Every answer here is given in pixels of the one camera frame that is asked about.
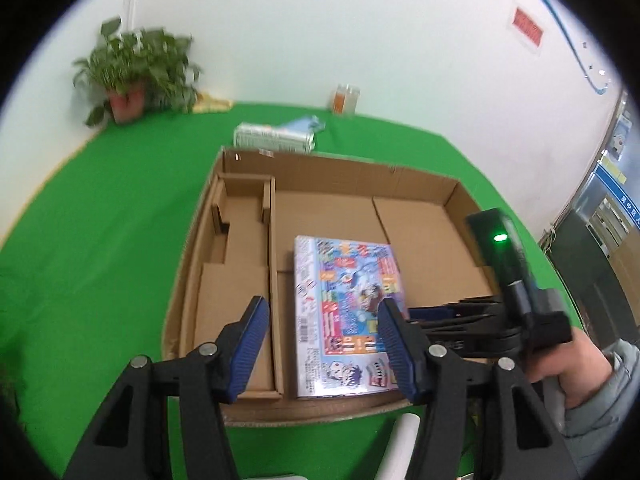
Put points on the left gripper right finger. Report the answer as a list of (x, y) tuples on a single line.
[(516, 436)]

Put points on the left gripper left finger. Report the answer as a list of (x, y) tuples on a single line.
[(128, 437)]

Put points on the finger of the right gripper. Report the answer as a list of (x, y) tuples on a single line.
[(460, 309), (475, 342)]

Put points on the white handheld fan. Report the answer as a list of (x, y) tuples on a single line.
[(399, 449)]

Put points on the colourful printed box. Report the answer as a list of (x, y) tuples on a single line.
[(338, 286)]

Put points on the person's right hand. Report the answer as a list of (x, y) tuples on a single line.
[(579, 366)]

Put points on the grey right jacket sleeve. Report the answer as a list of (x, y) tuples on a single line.
[(590, 429)]

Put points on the glass door with posters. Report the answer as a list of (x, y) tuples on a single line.
[(596, 243)]

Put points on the green table cloth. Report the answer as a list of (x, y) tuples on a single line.
[(87, 272)]

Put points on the brown cardboard box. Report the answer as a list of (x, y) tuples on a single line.
[(241, 244)]

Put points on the small clear jar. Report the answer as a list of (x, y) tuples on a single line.
[(344, 99)]

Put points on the light blue packet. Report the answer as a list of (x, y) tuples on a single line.
[(310, 124)]

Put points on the white green carton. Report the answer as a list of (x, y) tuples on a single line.
[(272, 139)]

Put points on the yellow cloth by plant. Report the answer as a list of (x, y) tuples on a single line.
[(206, 104)]

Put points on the potted green plant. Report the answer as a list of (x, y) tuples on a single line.
[(131, 72)]

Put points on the red wall sign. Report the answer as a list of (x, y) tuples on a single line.
[(525, 29)]

